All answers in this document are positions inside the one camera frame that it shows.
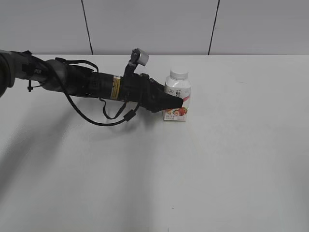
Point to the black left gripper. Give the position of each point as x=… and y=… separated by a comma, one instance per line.
x=147, y=92

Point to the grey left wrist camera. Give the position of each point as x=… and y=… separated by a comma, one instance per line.
x=137, y=57

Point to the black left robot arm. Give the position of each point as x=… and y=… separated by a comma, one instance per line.
x=81, y=78

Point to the white yili yogurt bottle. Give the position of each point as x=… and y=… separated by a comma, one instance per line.
x=178, y=86

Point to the white bottle cap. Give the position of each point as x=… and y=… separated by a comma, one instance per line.
x=179, y=74

